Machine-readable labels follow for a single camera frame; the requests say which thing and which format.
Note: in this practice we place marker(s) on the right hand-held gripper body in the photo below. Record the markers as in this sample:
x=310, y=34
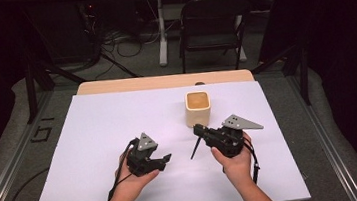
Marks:
x=227, y=139

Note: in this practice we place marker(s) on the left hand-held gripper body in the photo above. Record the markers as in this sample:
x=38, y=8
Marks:
x=140, y=158

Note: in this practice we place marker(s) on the cream square ceramic cup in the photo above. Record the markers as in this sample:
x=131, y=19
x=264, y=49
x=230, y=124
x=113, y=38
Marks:
x=197, y=110

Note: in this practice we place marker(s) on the person's left hand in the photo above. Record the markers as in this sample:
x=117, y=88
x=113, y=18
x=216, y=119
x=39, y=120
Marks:
x=135, y=182

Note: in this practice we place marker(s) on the person's right hand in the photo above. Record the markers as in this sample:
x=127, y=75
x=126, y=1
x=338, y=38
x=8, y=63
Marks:
x=237, y=166

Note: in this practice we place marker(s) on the black table grommet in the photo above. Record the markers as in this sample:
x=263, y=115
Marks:
x=200, y=83

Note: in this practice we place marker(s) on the black metal stand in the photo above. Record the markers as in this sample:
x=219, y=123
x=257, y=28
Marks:
x=33, y=89
x=301, y=74

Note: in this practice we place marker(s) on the black folding chair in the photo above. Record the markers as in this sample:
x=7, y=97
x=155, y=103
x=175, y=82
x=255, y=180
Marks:
x=213, y=39

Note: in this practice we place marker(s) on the white metal table leg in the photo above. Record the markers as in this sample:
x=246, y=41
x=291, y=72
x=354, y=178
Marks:
x=161, y=32

